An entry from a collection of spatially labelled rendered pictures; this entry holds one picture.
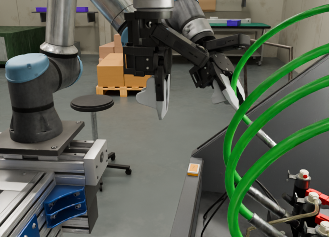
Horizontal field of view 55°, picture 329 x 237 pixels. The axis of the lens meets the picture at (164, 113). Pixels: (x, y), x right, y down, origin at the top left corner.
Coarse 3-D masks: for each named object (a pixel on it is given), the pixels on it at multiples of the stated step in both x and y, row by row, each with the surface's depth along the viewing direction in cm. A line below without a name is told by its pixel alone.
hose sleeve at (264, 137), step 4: (248, 124) 74; (260, 132) 73; (260, 136) 73; (264, 136) 73; (268, 136) 73; (264, 140) 73; (268, 140) 73; (272, 140) 73; (268, 144) 73; (272, 144) 72
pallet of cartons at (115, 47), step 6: (114, 36) 706; (120, 36) 704; (114, 42) 710; (120, 42) 708; (102, 48) 722; (108, 48) 719; (114, 48) 715; (120, 48) 713; (102, 54) 726; (108, 54) 724
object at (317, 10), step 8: (312, 8) 61; (320, 8) 60; (328, 8) 59; (296, 16) 62; (304, 16) 62; (280, 24) 64; (288, 24) 64; (272, 32) 66; (264, 40) 67; (256, 48) 69; (248, 56) 70; (240, 64) 71; (232, 80) 74; (232, 88) 74; (248, 120) 74
